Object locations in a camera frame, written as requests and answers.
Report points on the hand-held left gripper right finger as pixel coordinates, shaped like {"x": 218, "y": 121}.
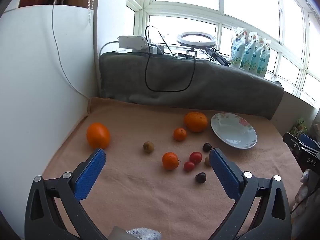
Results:
{"x": 225, "y": 177}

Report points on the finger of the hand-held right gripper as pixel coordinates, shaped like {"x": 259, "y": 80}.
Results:
{"x": 308, "y": 141}
{"x": 291, "y": 141}

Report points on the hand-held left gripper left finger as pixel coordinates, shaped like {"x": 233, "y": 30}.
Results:
{"x": 90, "y": 175}

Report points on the brown longan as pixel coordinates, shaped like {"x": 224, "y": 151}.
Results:
{"x": 207, "y": 161}
{"x": 148, "y": 147}

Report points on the red cherry tomato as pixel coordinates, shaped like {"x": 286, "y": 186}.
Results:
{"x": 195, "y": 157}
{"x": 189, "y": 166}

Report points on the smooth large orange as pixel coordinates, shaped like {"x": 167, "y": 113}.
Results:
{"x": 98, "y": 135}

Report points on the floral white plate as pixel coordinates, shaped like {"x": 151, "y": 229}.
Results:
{"x": 232, "y": 132}

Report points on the small mandarin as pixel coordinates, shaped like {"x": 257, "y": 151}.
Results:
{"x": 180, "y": 134}
{"x": 170, "y": 161}

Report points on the bumpy large orange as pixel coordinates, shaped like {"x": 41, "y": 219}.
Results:
{"x": 195, "y": 121}

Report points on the person's right hand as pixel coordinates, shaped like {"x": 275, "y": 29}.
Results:
{"x": 306, "y": 190}

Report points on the person's left hand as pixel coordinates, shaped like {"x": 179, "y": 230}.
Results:
{"x": 143, "y": 233}

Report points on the large green printed carton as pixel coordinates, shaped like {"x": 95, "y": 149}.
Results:
{"x": 300, "y": 126}

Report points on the beige blanket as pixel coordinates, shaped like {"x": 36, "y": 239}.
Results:
{"x": 150, "y": 200}

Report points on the grey blanket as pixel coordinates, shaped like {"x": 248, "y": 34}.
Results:
{"x": 200, "y": 85}

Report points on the white board panel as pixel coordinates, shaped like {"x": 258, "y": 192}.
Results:
{"x": 37, "y": 92}

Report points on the white power strip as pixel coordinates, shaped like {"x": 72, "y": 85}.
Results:
{"x": 132, "y": 42}

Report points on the white window frame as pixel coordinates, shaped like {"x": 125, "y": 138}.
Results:
{"x": 180, "y": 6}

